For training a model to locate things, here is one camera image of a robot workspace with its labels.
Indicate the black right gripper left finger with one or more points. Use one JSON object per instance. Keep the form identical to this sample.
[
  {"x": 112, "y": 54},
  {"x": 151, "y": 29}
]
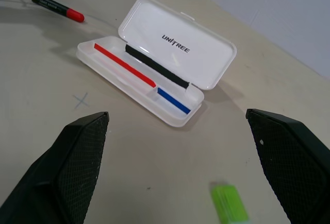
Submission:
[{"x": 64, "y": 172}]

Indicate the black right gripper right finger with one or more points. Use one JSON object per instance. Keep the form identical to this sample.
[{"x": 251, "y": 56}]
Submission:
[{"x": 291, "y": 167}]

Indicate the white plastic pencil case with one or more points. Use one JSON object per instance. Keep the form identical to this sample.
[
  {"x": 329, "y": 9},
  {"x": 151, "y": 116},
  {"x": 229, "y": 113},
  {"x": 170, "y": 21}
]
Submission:
[{"x": 165, "y": 61}]

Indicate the green sleeved eraser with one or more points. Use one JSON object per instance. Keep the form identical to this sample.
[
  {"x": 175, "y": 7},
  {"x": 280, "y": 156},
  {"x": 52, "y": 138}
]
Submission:
[{"x": 228, "y": 202}]

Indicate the black marker with red cap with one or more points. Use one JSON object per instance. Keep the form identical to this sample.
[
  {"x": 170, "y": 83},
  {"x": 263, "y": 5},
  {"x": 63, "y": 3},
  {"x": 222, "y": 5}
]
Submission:
[{"x": 55, "y": 5}]

